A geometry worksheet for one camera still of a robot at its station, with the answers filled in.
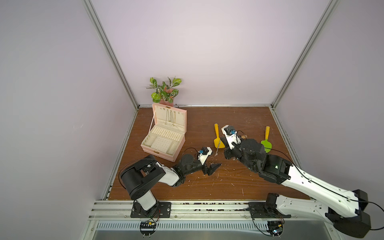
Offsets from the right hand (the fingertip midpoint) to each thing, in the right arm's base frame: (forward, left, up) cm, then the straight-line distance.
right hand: (224, 133), depth 66 cm
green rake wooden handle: (+17, -18, -29) cm, 38 cm away
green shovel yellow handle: (+15, -34, -33) cm, 50 cm away
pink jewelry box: (+12, +33, -24) cm, 43 cm away
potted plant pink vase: (+30, +33, -2) cm, 44 cm away
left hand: (-3, +2, -20) cm, 20 cm away
